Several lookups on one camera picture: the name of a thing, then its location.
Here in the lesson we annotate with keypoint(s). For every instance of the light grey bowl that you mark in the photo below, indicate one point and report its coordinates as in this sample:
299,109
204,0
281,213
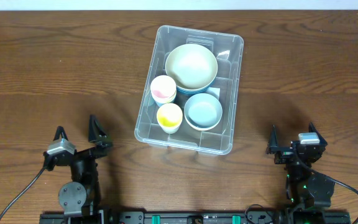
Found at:
203,109

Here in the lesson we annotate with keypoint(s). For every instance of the cream beige bowl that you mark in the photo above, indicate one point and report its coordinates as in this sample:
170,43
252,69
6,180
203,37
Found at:
192,66

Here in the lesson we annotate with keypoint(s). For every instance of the yellow cup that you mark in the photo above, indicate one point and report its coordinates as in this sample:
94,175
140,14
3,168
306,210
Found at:
169,115
168,100

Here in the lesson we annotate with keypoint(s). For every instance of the cream white cup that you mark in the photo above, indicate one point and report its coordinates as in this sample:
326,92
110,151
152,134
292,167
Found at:
170,129

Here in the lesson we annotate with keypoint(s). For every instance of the white bowl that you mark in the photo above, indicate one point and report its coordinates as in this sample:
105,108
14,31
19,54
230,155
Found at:
202,128

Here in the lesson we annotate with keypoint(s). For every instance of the pink cup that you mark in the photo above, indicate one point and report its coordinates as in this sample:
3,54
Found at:
163,86

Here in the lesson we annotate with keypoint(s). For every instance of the clear plastic storage container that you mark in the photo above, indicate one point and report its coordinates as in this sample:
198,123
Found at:
228,49

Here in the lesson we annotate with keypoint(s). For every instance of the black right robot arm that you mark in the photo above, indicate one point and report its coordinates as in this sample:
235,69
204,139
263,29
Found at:
305,188

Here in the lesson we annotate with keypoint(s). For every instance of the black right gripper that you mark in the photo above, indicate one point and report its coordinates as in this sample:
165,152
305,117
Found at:
293,149

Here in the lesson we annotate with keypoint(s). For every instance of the white paper label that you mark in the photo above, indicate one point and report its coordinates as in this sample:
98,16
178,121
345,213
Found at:
213,91

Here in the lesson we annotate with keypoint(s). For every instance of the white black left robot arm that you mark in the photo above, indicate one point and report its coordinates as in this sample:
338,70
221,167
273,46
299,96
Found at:
81,196

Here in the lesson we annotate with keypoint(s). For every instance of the light blue cup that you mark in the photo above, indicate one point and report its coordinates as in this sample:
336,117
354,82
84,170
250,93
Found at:
159,103

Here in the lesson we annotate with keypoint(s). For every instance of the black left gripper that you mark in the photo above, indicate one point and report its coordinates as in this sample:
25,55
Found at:
84,150

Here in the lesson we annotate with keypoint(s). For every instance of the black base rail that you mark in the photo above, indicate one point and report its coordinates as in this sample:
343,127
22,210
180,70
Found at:
251,216

